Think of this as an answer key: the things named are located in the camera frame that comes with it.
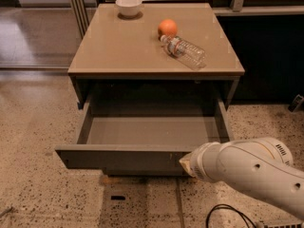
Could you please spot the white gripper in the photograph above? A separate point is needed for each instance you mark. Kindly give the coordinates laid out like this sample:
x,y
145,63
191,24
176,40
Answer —
x,y
199,163

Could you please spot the grey top drawer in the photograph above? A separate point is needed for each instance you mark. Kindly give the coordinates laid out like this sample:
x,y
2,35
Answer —
x,y
145,138

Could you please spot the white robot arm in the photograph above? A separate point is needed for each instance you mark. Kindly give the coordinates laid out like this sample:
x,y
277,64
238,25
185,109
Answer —
x,y
260,168

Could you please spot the brown drawer cabinet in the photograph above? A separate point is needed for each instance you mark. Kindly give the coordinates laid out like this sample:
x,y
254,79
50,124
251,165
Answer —
x,y
123,60

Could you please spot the small black floor object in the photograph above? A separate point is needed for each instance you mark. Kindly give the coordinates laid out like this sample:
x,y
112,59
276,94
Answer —
x,y
117,197

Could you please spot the clear plastic water bottle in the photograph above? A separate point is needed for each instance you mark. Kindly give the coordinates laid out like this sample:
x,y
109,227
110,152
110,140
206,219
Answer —
x,y
185,52

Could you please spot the grey floor vent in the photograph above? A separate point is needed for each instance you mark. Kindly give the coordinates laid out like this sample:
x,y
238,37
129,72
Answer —
x,y
280,224

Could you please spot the black device on floor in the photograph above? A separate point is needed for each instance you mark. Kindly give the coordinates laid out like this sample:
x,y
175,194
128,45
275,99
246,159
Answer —
x,y
296,103

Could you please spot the orange fruit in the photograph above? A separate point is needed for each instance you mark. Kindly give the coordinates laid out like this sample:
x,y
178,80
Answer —
x,y
167,27

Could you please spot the white bowl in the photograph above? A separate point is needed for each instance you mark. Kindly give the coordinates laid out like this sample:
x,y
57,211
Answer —
x,y
128,8

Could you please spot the metal window frame rail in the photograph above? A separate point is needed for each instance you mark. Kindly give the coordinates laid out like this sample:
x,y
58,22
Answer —
x,y
79,9

